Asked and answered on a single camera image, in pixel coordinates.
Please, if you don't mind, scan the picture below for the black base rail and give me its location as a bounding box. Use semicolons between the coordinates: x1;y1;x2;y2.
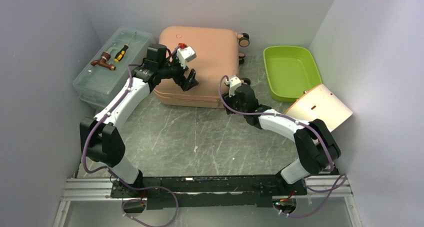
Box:
110;174;308;210

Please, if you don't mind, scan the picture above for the pink hard-shell suitcase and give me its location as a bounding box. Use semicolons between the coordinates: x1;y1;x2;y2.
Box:
153;26;250;109

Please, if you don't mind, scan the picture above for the green plastic tray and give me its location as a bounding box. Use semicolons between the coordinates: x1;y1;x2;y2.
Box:
263;45;323;102

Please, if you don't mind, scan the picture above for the cream appliance with orange rim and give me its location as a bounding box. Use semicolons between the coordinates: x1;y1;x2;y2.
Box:
284;83;353;132

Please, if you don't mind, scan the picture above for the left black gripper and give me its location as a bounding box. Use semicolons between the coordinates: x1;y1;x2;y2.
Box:
159;49;199;91

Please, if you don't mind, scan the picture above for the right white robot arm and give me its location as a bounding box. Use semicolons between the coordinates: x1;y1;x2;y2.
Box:
221;84;341;195

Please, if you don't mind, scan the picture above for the brown brass faucet valve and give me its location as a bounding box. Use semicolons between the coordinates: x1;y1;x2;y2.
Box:
90;51;116;71

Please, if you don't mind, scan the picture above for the yellow black screwdriver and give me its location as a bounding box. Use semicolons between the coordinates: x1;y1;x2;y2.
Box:
114;32;137;63

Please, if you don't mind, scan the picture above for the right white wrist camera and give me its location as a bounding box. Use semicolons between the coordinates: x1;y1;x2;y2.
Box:
224;75;243;98

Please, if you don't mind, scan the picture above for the aluminium frame profile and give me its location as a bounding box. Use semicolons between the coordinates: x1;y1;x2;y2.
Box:
53;174;363;227

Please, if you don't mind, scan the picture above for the translucent plastic toolbox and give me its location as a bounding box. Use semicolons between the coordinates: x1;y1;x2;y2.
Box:
72;27;155;111

